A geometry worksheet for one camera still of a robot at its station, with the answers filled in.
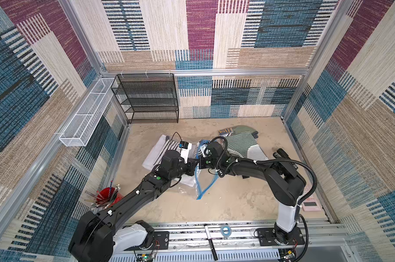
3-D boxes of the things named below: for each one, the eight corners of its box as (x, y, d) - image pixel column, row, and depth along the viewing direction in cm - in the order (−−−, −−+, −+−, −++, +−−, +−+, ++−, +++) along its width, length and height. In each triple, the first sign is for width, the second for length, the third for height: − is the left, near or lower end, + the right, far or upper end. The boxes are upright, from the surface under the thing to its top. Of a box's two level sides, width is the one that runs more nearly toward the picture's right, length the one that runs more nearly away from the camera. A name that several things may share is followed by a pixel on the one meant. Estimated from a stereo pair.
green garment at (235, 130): (220, 137, 112) (220, 135, 110) (218, 131, 115) (218, 129, 113) (253, 131, 115) (254, 129, 113) (250, 126, 118) (251, 123, 117)
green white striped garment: (235, 167, 99) (236, 163, 96) (223, 140, 112) (224, 136, 109) (264, 160, 102) (266, 156, 99) (249, 134, 115) (251, 130, 112)
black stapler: (282, 164, 100) (286, 159, 95) (272, 155, 104) (276, 150, 99) (286, 161, 101) (290, 156, 96) (276, 153, 105) (280, 147, 100)
